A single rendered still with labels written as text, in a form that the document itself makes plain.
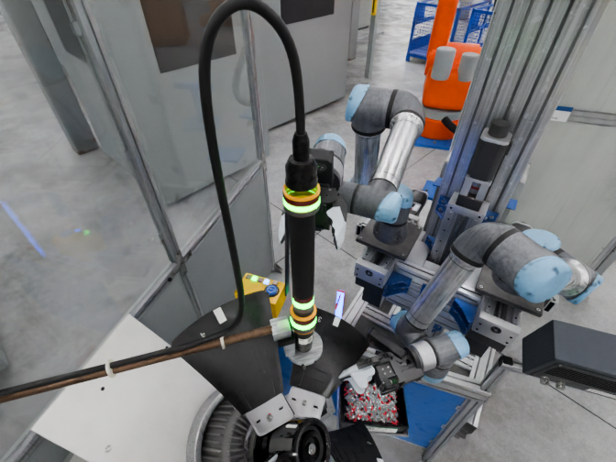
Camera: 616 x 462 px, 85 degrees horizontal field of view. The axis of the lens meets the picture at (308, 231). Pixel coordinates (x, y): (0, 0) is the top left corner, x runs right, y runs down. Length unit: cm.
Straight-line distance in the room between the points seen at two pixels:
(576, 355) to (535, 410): 141
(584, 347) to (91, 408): 116
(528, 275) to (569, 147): 161
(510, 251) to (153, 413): 90
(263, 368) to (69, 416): 38
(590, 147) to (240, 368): 218
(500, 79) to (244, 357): 109
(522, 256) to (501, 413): 161
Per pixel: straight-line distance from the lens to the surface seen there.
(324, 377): 94
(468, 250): 97
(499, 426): 238
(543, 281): 90
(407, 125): 101
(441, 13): 451
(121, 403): 91
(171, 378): 95
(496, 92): 130
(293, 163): 36
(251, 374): 80
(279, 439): 84
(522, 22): 127
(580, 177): 256
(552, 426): 252
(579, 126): 239
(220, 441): 93
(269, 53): 433
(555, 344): 112
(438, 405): 160
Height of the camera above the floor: 204
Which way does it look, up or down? 43 degrees down
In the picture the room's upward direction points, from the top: straight up
